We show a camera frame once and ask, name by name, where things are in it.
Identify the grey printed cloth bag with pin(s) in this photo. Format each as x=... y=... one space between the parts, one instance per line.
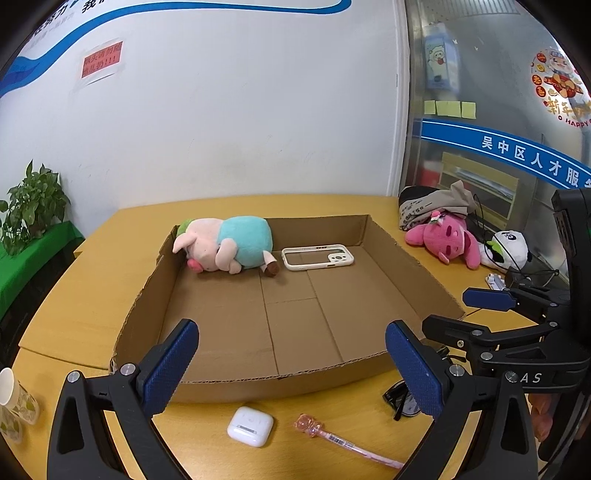
x=417 y=203

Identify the yellow sticky notes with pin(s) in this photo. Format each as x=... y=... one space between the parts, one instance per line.
x=454 y=109

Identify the brown cardboard box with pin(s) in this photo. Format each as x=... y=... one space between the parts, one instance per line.
x=296 y=332

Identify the white earbuds case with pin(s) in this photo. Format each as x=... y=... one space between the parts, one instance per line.
x=250 y=427

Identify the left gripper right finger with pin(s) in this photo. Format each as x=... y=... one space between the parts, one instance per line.
x=422 y=369

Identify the green cloth covered table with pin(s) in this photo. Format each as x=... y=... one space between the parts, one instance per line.
x=17 y=271

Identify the red wall notice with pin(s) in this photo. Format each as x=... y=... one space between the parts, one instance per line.
x=101 y=59

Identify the pig plush teal shirt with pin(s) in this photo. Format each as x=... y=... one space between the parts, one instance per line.
x=231 y=245

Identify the new year window sticker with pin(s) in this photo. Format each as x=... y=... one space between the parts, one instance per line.
x=559 y=87

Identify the white clear phone case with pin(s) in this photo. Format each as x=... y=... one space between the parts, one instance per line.
x=316 y=257

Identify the black sunglasses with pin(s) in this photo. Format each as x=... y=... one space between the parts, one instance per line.
x=401 y=400

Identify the pink bear-top pen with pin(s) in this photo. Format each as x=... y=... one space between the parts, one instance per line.
x=310 y=426

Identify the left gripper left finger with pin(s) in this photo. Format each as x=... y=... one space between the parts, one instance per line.
x=162 y=368

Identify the green potted plant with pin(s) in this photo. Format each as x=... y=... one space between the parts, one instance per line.
x=36 y=203

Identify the white power strip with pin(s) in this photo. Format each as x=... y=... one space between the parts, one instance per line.
x=495 y=282

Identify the pink plush toy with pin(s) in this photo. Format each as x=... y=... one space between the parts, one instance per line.
x=446 y=236

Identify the person's right hand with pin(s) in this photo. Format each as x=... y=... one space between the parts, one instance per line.
x=542 y=411

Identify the cartoon sheep poster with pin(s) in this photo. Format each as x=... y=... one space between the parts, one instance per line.
x=442 y=59

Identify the panda plush toy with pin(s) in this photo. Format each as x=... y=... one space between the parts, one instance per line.
x=506 y=250

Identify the patterned paper cup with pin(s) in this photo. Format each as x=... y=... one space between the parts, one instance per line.
x=10 y=426
x=15 y=398

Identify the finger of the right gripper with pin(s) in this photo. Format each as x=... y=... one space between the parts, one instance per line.
x=497 y=300
x=454 y=333

